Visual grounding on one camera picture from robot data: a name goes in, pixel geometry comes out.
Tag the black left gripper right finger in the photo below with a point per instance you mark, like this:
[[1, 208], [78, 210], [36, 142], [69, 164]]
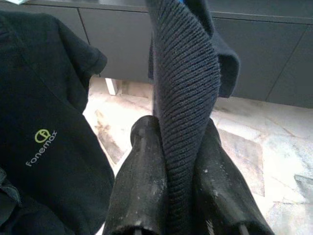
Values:
[[220, 191]]

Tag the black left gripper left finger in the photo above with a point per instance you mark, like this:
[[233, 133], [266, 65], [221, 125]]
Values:
[[139, 186]]

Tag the dark navy collared shirt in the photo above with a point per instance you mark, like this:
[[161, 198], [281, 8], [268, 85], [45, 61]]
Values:
[[185, 73]]

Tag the black polo shirt green logo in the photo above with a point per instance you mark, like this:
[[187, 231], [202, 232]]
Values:
[[36, 98]]

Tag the black TV cabinet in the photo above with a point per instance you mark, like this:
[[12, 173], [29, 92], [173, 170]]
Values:
[[122, 36]]

